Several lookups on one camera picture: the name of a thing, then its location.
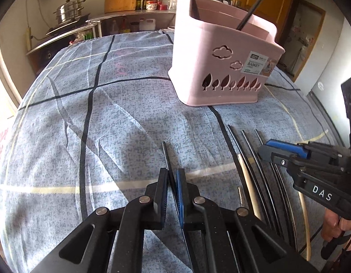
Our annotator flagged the wooden chopstick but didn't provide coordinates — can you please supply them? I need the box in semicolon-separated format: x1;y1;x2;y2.
237;154;262;222
297;190;312;261

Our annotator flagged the silver metal chopstick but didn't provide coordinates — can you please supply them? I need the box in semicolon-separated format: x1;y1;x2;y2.
238;187;248;209

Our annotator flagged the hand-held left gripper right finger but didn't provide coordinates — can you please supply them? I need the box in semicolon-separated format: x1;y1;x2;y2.
176;168;321;273

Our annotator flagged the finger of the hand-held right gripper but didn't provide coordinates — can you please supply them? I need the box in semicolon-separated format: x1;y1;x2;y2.
265;139;350;160
258;144;313;174

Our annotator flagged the metal shelf rack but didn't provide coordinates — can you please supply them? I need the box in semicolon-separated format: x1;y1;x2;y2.
25;21;102;74

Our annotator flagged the person's right hand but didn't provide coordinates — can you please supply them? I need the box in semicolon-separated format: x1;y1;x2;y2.
323;207;351;235

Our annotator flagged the steel steamer pot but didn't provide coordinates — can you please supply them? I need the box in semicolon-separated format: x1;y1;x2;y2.
53;0;86;25

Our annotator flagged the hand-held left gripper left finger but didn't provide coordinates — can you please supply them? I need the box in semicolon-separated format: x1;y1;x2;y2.
30;167;169;273

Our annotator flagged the white plastic jug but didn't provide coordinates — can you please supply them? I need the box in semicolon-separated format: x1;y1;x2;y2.
139;18;156;32

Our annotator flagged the wooden door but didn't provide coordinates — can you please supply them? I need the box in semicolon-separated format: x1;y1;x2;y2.
232;0;295;46

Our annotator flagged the pink plastic utensil basket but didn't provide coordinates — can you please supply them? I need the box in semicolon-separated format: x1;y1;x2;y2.
167;0;286;107

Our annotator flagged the white refrigerator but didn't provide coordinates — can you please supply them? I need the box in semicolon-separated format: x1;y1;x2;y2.
295;17;351;148

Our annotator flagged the steel kitchen counter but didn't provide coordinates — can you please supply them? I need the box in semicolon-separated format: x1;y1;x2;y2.
87;9;177;39

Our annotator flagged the black induction cooker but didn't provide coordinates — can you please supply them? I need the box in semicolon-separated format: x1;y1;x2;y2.
46;14;91;36

